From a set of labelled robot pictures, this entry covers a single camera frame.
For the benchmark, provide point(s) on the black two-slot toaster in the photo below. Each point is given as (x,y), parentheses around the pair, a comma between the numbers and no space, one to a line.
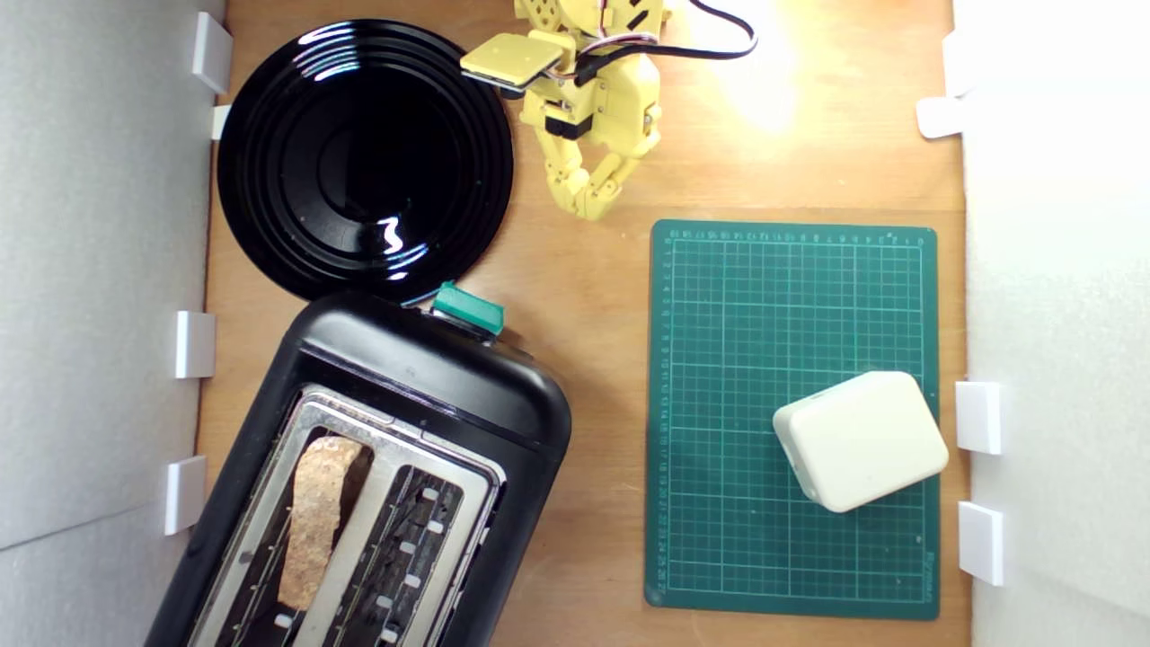
(422,377)

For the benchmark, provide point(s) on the green cutting mat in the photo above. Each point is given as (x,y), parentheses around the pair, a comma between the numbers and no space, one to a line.
(737,404)

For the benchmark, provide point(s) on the white rounded block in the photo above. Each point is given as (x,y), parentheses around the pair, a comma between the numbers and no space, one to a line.
(862,440)

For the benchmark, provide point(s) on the black round plate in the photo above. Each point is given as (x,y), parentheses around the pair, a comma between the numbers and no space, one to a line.
(359,162)

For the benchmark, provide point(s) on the brown bread slice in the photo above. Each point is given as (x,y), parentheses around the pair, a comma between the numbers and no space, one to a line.
(314,521)

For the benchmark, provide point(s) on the yellow wrist camera mount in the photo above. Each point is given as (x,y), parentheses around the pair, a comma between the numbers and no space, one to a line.
(512,58)

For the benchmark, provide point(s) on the white wall clip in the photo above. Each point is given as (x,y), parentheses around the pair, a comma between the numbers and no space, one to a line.
(185,494)
(979,418)
(939,117)
(981,542)
(195,344)
(212,52)
(221,121)

